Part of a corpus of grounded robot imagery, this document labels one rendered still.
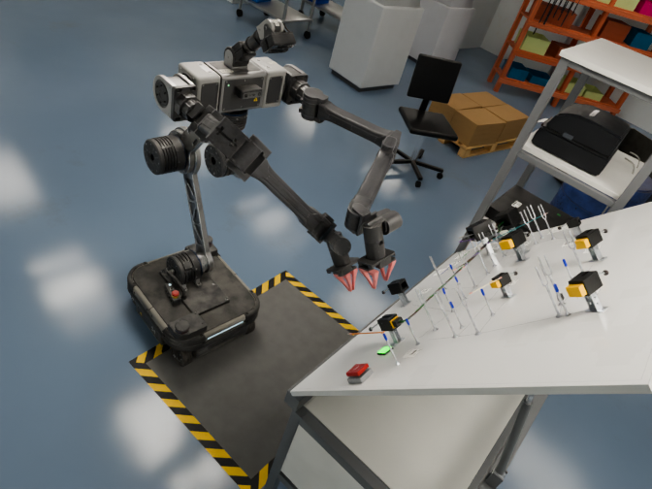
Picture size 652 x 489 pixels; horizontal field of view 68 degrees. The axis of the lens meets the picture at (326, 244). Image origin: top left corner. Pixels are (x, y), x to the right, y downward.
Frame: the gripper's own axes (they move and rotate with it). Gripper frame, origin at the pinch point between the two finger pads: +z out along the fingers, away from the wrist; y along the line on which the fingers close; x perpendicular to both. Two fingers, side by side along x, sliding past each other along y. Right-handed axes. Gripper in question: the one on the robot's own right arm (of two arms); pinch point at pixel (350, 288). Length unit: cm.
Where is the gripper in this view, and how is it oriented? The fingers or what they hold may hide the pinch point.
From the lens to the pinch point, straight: 162.2
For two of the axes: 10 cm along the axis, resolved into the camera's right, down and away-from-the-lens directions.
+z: 3.2, 9.2, 2.4
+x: -6.1, 0.0, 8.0
